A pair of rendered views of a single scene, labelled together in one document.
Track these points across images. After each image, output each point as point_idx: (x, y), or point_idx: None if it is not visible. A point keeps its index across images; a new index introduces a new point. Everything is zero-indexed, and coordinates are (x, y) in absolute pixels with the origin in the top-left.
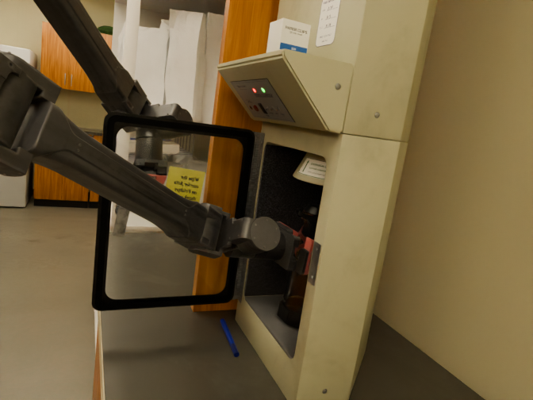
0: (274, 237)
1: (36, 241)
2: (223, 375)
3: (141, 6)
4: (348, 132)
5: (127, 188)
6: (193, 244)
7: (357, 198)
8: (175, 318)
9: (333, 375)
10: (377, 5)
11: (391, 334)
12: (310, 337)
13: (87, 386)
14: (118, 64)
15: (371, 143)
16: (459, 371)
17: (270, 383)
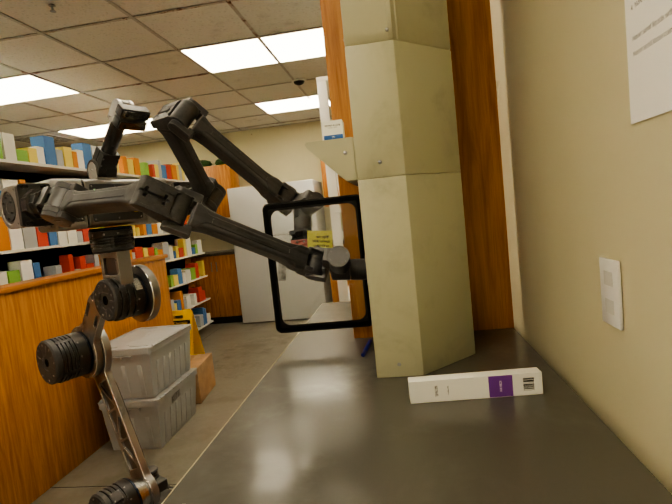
0: (344, 258)
1: None
2: (345, 364)
3: None
4: (361, 178)
5: (244, 238)
6: (305, 272)
7: (382, 219)
8: (338, 341)
9: (403, 352)
10: (358, 97)
11: (519, 344)
12: (374, 321)
13: None
14: (268, 175)
15: (381, 181)
16: (562, 363)
17: (374, 367)
